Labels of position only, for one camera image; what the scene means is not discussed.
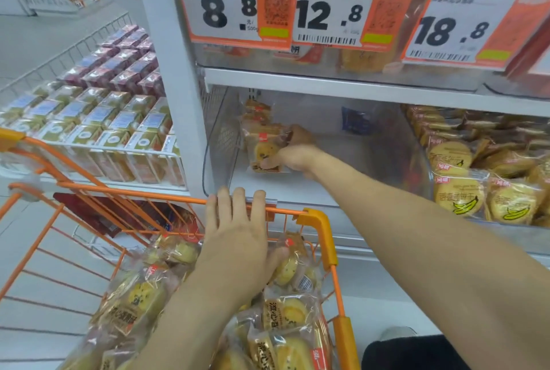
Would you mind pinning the white metal store shelf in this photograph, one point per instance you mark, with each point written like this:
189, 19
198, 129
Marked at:
172, 103

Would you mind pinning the person's right hand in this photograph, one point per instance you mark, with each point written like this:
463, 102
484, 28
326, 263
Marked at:
301, 155

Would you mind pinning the person's left hand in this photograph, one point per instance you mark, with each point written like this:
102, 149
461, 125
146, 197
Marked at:
236, 249

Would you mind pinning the orange white price tag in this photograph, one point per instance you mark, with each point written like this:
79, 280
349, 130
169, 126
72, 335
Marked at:
215, 9
451, 26
331, 13

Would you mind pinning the person's right leg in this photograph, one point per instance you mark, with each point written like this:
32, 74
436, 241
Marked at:
412, 354

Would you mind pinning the group of banana biscuit packets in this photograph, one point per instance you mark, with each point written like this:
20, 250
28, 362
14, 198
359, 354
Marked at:
459, 198

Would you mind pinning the person's left forearm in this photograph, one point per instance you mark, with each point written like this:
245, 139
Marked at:
184, 331

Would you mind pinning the person's white right shoe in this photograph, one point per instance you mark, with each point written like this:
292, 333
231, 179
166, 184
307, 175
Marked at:
397, 333

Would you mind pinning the group of silver boxed cakes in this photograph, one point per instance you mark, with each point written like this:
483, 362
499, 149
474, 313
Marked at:
107, 116

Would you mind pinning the blue paper label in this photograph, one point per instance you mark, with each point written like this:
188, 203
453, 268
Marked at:
356, 120

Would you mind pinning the person's right forearm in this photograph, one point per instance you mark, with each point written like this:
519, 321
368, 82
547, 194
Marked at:
429, 245

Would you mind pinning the red box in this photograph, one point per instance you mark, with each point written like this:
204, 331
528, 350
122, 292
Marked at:
94, 215

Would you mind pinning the pile of pastry packets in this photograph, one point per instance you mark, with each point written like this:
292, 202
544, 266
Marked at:
137, 296

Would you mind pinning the orange shopping cart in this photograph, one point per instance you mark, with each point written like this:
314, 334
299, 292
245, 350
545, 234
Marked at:
318, 228

